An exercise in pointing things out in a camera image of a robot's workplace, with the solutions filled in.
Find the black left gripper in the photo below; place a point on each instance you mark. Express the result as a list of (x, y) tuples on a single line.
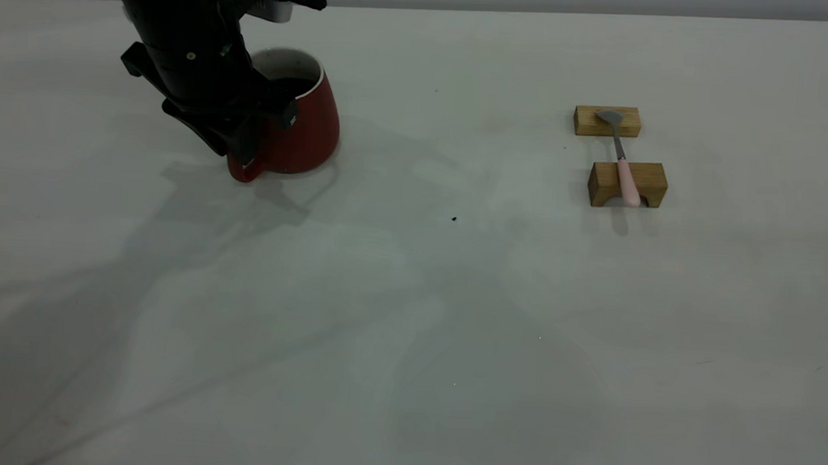
[(202, 87)]

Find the red cup with white interior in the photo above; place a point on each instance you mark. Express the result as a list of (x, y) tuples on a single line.
[(306, 135)]

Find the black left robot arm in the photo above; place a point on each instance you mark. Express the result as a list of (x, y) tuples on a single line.
[(171, 7)]

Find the flat rectangular wooden block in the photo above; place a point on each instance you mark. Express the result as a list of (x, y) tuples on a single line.
[(586, 121)]

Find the arched wooden block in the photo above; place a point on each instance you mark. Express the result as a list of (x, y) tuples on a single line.
[(605, 177)]

